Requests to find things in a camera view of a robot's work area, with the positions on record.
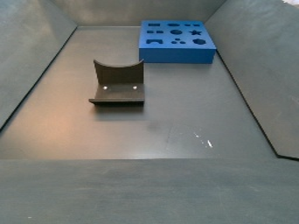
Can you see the black curved holder stand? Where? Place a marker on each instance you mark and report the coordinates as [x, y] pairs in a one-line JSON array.
[[120, 83]]

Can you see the blue shape sorter box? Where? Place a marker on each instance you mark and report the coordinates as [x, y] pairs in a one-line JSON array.
[[175, 41]]

